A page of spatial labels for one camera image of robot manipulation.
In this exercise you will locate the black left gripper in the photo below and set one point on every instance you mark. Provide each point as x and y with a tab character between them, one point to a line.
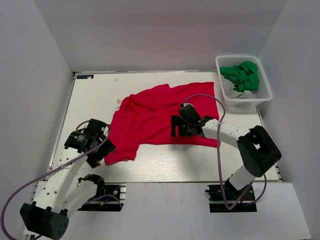
107	148

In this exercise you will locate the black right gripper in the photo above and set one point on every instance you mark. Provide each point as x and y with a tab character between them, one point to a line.
177	120

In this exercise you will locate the red t shirt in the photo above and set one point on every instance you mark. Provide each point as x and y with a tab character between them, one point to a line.
145	118

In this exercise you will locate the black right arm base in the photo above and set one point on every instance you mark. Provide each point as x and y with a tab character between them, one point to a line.
217	203

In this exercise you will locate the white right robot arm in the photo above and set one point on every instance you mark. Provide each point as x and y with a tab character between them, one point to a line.
257	149

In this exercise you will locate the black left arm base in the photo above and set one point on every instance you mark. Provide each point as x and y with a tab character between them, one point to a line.
109	198

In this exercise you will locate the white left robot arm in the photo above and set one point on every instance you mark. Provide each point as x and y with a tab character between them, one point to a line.
49	213

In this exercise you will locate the grey t shirt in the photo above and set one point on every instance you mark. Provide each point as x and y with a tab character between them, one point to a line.
229	91

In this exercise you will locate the blue table label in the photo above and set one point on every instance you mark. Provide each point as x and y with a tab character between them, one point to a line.
85	76

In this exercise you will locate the green t shirt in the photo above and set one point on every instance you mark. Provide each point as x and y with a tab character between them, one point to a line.
244	76

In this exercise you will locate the white plastic basket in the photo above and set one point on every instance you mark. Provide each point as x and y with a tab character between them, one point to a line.
263	94

